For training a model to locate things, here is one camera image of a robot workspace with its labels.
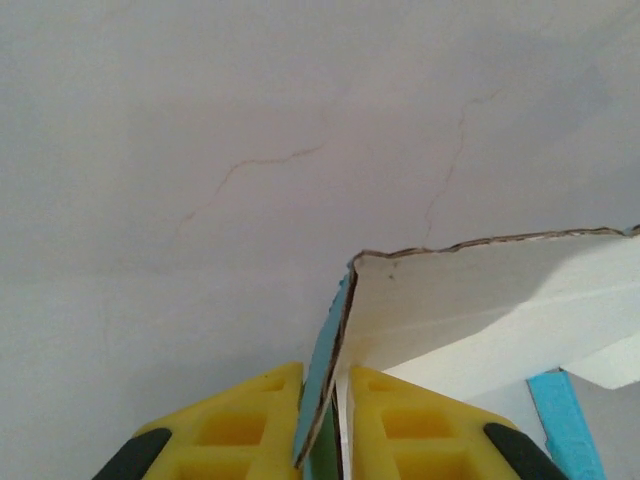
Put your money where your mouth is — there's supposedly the white blue paper box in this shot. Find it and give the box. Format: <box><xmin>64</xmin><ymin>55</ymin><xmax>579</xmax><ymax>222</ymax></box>
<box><xmin>292</xmin><ymin>225</ymin><xmax>640</xmax><ymax>480</ymax></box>

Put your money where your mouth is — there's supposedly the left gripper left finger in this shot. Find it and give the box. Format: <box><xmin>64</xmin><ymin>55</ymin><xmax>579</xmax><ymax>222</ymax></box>
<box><xmin>92</xmin><ymin>362</ymin><xmax>305</xmax><ymax>480</ymax></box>

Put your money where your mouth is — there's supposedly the white table sheet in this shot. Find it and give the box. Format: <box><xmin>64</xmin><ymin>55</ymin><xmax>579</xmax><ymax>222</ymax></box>
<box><xmin>0</xmin><ymin>0</ymin><xmax>640</xmax><ymax>480</ymax></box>

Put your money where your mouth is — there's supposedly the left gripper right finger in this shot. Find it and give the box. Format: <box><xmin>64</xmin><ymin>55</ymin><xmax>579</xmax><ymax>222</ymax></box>
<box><xmin>347</xmin><ymin>366</ymin><xmax>566</xmax><ymax>480</ymax></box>

